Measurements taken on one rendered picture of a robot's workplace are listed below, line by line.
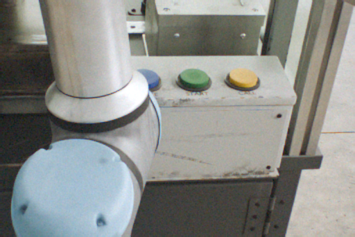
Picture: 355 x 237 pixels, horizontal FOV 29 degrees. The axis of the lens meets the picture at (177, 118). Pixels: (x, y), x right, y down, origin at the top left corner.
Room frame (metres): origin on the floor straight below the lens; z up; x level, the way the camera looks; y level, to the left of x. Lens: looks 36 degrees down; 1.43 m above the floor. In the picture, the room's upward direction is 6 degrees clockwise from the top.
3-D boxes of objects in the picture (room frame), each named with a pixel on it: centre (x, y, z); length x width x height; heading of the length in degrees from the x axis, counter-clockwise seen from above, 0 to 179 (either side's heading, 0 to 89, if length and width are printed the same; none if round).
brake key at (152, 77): (0.79, 0.05, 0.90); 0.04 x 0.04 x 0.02
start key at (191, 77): (0.81, -0.02, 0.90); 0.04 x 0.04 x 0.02
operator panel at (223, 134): (0.82, -0.01, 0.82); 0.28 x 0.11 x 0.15; 102
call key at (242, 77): (0.82, -0.09, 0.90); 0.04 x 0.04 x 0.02
